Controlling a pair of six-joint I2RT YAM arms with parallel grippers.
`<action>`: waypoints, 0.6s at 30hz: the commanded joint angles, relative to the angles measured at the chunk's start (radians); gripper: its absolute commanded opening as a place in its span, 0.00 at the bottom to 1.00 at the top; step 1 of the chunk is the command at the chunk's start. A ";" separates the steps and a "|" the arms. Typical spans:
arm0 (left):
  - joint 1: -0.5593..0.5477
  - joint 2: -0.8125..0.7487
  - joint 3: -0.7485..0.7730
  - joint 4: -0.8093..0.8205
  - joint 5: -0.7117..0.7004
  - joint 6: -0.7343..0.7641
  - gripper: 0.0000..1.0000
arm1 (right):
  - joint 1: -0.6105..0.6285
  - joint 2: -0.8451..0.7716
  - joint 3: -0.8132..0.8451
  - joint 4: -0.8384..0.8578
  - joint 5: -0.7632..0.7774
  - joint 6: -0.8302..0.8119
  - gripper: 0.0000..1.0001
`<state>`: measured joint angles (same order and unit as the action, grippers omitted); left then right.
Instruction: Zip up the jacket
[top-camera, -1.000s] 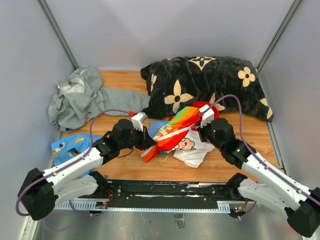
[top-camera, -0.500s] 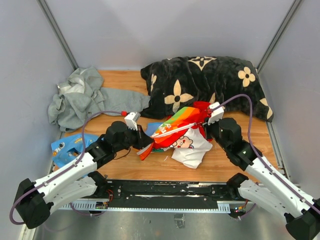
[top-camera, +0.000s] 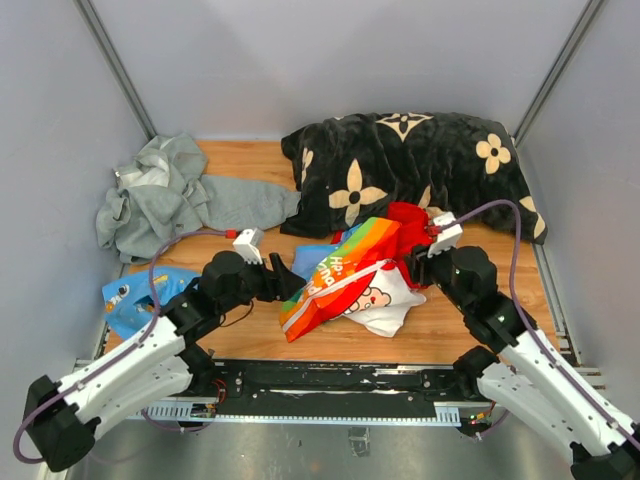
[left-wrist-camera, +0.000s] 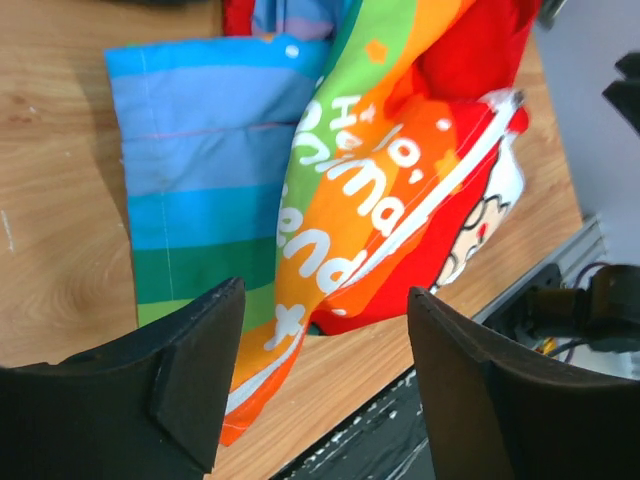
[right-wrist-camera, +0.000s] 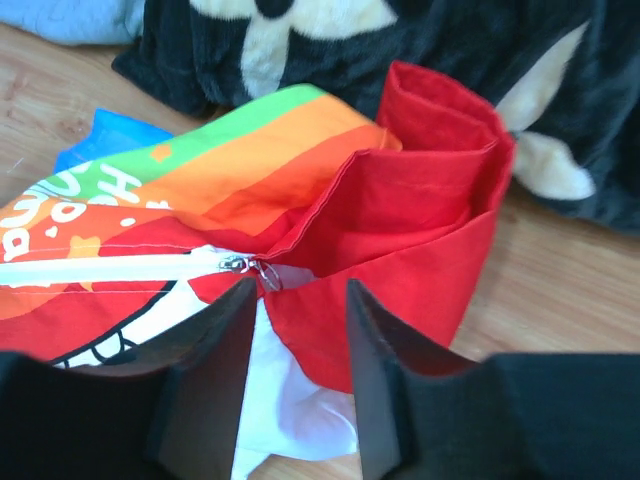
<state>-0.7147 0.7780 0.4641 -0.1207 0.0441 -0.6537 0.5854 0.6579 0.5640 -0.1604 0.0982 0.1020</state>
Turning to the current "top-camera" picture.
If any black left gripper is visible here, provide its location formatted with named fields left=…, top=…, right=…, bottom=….
left=218, top=251, right=306, bottom=314

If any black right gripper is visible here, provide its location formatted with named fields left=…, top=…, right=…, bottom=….
left=403, top=236, right=473, bottom=314

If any rainbow white zip jacket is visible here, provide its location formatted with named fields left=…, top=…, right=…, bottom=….
left=279, top=202, right=434, bottom=342

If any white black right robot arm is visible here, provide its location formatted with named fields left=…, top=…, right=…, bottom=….
left=406, top=246, right=639, bottom=479

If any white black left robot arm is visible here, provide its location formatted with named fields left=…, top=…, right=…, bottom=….
left=13, top=251, right=305, bottom=472

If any grey zip hoodie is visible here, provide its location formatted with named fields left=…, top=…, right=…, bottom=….
left=95, top=133, right=301, bottom=264

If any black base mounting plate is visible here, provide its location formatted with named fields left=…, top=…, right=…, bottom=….
left=154, top=357, right=514, bottom=420

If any black floral plush pillow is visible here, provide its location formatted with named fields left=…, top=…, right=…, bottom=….
left=281, top=112, right=547, bottom=245

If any blue cartoon print garment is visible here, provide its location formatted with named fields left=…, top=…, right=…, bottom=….
left=102, top=266, right=199, bottom=340

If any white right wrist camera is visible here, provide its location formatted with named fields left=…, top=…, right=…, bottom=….
left=427, top=212, right=463, bottom=258

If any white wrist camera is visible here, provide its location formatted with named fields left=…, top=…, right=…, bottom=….
left=232, top=228, right=264, bottom=264
left=427, top=212, right=463, bottom=258

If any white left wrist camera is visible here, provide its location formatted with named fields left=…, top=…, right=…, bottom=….
left=232, top=228, right=264, bottom=264

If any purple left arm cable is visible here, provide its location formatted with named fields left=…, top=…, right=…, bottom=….
left=13, top=228, right=239, bottom=464

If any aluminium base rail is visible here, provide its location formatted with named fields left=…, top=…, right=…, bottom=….
left=67, top=357, right=614, bottom=427

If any right grey metal frame post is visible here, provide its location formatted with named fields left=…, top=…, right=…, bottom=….
left=514, top=0, right=608, bottom=147

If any grey metal frame post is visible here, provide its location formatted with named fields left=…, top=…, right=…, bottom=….
left=73, top=0, right=157, bottom=140
left=514, top=0, right=608, bottom=147

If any left grey metal frame post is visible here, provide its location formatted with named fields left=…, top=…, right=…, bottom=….
left=73, top=0, right=157, bottom=140

